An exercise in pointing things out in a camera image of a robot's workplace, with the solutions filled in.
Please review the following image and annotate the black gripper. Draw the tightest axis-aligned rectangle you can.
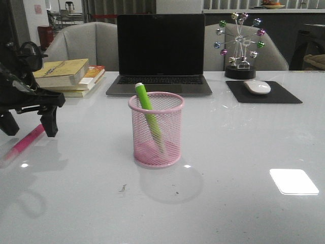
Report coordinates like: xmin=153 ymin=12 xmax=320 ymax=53
xmin=0 ymin=42 xmax=65 ymax=137

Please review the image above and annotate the pink highlighter pen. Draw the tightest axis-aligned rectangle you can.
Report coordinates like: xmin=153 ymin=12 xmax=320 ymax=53
xmin=1 ymin=124 xmax=45 ymax=168

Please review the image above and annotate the green highlighter pen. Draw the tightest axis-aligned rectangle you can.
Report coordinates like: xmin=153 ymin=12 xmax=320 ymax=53
xmin=135 ymin=82 xmax=165 ymax=154

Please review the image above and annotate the pink mesh pen holder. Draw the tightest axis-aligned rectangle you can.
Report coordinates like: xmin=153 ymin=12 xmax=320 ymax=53
xmin=128 ymin=92 xmax=184 ymax=168

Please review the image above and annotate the bottom pale book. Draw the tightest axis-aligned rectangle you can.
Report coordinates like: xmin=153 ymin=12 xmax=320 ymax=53
xmin=62 ymin=77 xmax=105 ymax=98

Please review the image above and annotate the yellow top book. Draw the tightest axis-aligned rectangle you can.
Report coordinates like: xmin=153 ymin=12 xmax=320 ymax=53
xmin=33 ymin=58 xmax=89 ymax=87

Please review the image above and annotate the orange middle book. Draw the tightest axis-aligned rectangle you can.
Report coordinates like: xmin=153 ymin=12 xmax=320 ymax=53
xmin=45 ymin=65 xmax=105 ymax=92

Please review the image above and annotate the red trash bin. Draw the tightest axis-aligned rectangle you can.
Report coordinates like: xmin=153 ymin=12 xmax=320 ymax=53
xmin=37 ymin=25 xmax=54 ymax=50

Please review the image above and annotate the grey left armchair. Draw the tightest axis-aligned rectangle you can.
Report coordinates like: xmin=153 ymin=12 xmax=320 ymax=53
xmin=44 ymin=22 xmax=119 ymax=71

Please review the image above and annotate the grey armchair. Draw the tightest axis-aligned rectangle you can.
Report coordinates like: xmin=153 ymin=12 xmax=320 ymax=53
xmin=44 ymin=22 xmax=119 ymax=71
xmin=204 ymin=23 xmax=288 ymax=71

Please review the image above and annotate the grey open laptop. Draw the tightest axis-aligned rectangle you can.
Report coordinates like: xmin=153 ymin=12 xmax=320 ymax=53
xmin=106 ymin=14 xmax=212 ymax=97

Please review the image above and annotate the grey right armchair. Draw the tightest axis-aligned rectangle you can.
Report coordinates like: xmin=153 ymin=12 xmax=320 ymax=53
xmin=204 ymin=23 xmax=288 ymax=71

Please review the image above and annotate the black mouse pad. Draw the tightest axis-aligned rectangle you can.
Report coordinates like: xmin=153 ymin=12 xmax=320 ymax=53
xmin=226 ymin=81 xmax=303 ymax=104

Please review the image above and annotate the ferris wheel desk ornament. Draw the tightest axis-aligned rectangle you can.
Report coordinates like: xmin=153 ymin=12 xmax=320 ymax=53
xmin=213 ymin=12 xmax=266 ymax=79

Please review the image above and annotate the white computer mouse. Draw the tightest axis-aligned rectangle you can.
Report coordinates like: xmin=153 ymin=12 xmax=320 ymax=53
xmin=243 ymin=80 xmax=271 ymax=95

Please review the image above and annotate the fruit bowl on counter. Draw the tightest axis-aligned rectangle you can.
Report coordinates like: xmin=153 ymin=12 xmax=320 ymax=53
xmin=261 ymin=0 xmax=285 ymax=9

